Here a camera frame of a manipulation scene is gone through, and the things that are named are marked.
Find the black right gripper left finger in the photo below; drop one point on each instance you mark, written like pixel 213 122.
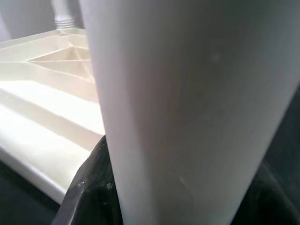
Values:
pixel 93 192

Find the black table cloth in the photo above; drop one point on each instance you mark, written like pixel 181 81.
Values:
pixel 23 206

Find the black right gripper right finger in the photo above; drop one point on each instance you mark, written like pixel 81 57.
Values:
pixel 269 206

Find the white plastic table top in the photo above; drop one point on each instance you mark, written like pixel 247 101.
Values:
pixel 35 117

